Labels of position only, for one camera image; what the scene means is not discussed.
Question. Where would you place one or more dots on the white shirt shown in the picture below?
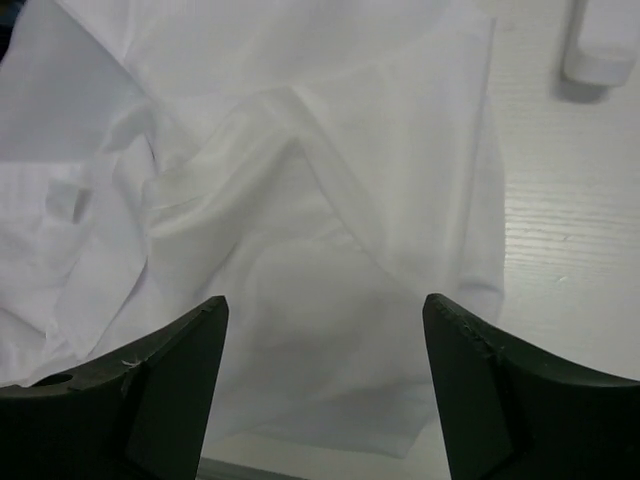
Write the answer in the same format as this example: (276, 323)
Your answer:
(323, 165)

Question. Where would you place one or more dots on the clothes rack metal white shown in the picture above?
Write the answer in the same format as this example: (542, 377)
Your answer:
(602, 46)

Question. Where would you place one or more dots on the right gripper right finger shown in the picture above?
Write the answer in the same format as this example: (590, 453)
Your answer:
(511, 410)

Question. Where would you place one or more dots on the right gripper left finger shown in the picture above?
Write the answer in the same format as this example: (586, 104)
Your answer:
(138, 412)

